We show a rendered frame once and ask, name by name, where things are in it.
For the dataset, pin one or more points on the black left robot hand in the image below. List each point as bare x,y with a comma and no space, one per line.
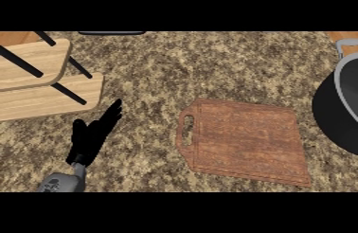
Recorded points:
93,136

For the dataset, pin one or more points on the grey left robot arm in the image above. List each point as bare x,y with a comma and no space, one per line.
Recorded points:
66,181

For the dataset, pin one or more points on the brown wooden cutting board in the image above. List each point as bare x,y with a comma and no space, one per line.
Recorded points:
248,142

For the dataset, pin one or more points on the black pot with grey rim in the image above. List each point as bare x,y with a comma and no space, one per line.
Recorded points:
338,104

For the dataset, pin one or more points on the pale wooden tiered shelf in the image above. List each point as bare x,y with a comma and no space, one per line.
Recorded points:
42,77

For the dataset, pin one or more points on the dark flat appliance edge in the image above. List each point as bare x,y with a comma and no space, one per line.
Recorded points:
112,32

